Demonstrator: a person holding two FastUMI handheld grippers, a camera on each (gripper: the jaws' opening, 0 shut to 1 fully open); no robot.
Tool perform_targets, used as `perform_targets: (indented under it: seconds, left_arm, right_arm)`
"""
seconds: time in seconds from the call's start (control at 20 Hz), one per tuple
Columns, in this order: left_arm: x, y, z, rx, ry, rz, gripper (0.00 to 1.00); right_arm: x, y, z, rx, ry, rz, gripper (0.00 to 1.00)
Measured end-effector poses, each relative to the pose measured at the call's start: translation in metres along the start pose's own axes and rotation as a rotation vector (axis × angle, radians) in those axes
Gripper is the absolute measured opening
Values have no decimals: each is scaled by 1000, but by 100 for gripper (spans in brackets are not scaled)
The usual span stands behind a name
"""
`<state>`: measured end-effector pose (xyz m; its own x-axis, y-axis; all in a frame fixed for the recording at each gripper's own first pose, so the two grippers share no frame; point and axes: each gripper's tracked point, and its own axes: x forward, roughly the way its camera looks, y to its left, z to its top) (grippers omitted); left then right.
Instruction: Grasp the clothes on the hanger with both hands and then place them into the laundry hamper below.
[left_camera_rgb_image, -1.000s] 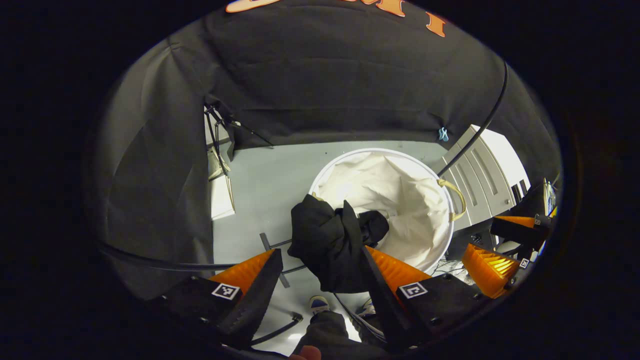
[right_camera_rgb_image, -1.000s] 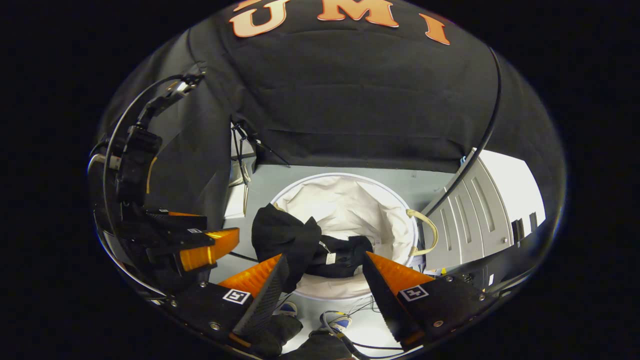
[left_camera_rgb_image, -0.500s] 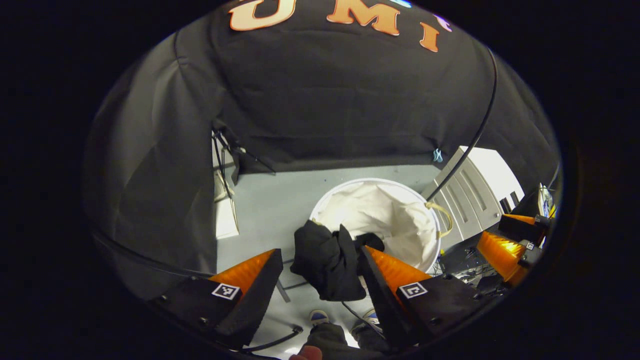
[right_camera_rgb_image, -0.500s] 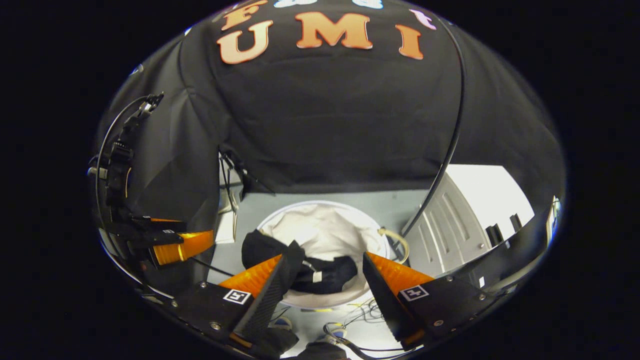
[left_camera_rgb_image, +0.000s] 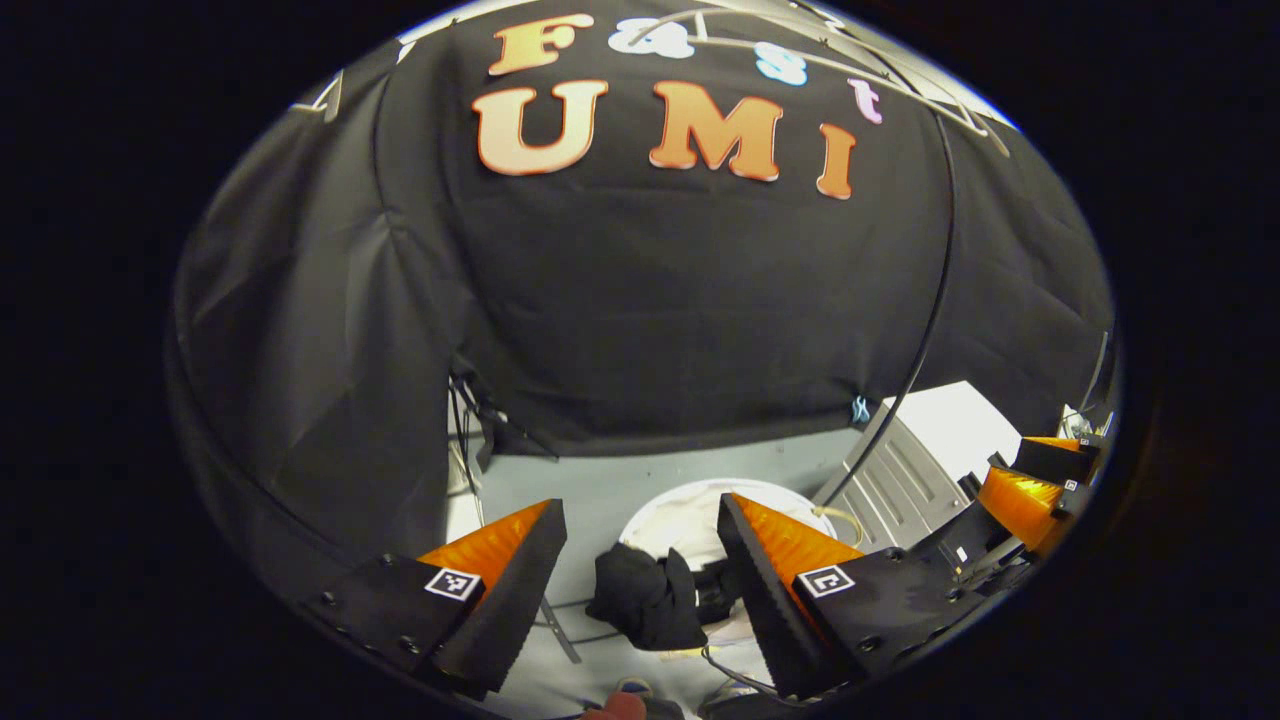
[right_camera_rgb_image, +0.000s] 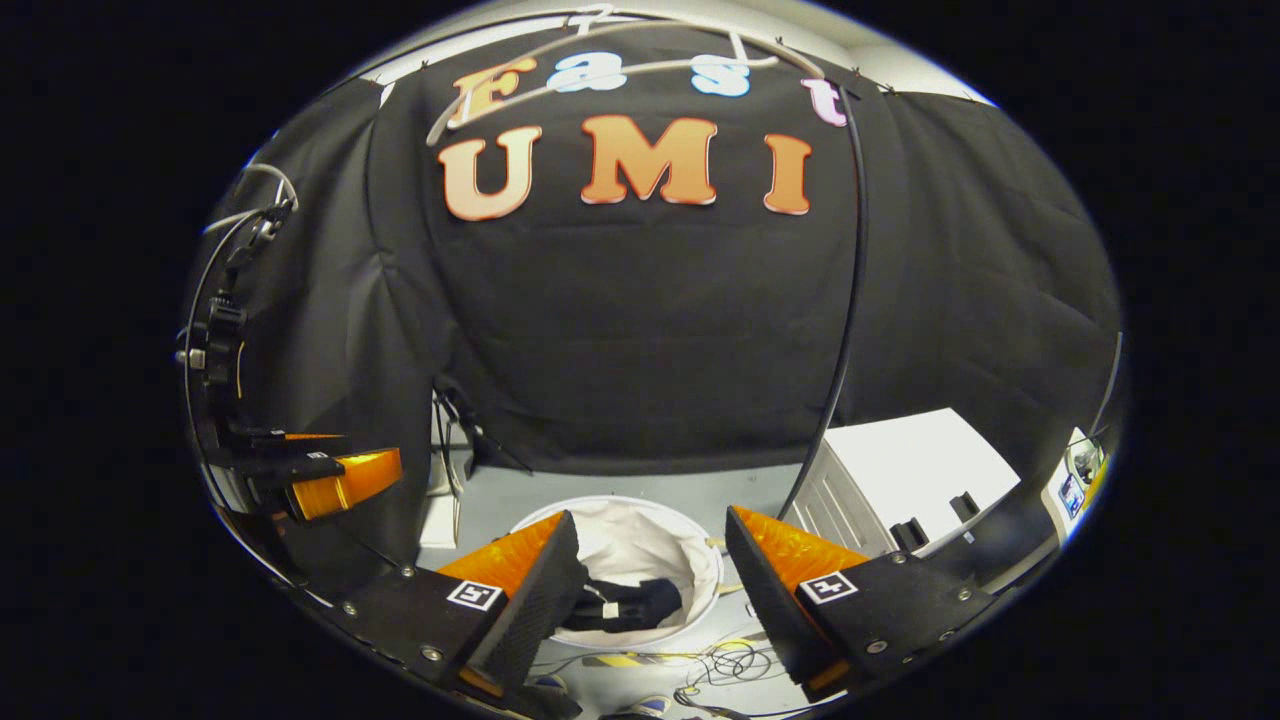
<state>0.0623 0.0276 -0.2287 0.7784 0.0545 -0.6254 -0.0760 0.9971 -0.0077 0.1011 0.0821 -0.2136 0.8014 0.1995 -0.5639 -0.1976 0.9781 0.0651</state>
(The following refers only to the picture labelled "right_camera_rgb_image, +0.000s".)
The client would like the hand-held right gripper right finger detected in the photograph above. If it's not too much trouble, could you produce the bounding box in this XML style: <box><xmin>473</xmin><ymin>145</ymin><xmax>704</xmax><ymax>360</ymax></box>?
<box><xmin>725</xmin><ymin>505</ymin><xmax>999</xmax><ymax>701</ymax></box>

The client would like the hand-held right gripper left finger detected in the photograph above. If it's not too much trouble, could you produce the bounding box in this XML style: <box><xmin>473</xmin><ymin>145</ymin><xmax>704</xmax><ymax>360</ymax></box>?
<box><xmin>330</xmin><ymin>510</ymin><xmax>591</xmax><ymax>701</ymax></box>

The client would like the black jacket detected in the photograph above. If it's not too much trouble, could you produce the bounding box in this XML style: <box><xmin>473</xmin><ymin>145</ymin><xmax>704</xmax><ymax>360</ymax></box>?
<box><xmin>565</xmin><ymin>575</ymin><xmax>684</xmax><ymax>634</ymax></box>

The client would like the white laundry hamper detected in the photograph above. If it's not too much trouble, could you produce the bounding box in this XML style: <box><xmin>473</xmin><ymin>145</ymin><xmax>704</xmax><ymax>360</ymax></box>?
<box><xmin>508</xmin><ymin>495</ymin><xmax>723</xmax><ymax>649</ymax></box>

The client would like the white hanger with notches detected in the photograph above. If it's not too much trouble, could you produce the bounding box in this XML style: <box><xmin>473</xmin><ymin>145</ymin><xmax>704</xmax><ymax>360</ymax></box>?
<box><xmin>428</xmin><ymin>5</ymin><xmax>831</xmax><ymax>148</ymax></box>

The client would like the person's shoe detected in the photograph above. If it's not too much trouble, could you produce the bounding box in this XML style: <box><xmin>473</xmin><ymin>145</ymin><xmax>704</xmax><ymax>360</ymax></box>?
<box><xmin>520</xmin><ymin>672</ymin><xmax>583</xmax><ymax>720</ymax></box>
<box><xmin>600</xmin><ymin>693</ymin><xmax>676</xmax><ymax>720</ymax></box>

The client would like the white drawer cabinet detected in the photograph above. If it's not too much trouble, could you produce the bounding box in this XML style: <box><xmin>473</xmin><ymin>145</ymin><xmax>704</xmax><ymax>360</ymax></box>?
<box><xmin>780</xmin><ymin>407</ymin><xmax>1023</xmax><ymax>561</ymax></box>

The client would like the black backdrop cloth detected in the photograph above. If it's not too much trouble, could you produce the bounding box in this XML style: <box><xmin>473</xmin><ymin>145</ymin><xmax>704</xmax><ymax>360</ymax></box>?
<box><xmin>185</xmin><ymin>20</ymin><xmax>1126</xmax><ymax>601</ymax></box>

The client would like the white side table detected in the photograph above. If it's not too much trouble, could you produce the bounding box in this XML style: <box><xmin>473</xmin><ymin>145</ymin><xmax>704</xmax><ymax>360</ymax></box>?
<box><xmin>1040</xmin><ymin>425</ymin><xmax>1113</xmax><ymax>541</ymax></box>

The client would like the round grey bowl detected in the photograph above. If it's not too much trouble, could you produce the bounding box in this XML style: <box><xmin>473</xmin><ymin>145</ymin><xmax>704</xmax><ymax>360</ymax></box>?
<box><xmin>1068</xmin><ymin>437</ymin><xmax>1107</xmax><ymax>486</ymax></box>

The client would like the black floor cable coil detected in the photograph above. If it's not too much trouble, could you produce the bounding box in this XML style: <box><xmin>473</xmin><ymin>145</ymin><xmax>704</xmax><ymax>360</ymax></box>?
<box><xmin>675</xmin><ymin>638</ymin><xmax>793</xmax><ymax>717</ymax></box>

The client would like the yellow floor cable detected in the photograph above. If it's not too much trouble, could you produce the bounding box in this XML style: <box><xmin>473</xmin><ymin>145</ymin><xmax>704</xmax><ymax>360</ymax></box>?
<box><xmin>555</xmin><ymin>628</ymin><xmax>773</xmax><ymax>669</ymax></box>

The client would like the black clothes rail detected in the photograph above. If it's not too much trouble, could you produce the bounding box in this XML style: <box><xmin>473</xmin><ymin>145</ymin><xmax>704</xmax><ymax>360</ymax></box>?
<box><xmin>560</xmin><ymin>8</ymin><xmax>871</xmax><ymax>521</ymax></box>

